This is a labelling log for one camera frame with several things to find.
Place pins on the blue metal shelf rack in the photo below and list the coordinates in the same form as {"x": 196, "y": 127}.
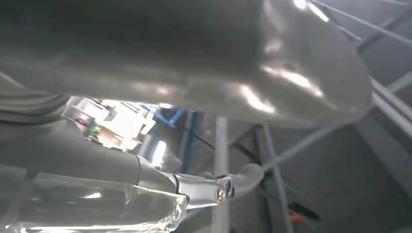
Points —
{"x": 191, "y": 135}

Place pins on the black and orange object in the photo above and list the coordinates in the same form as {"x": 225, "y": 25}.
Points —
{"x": 297, "y": 218}

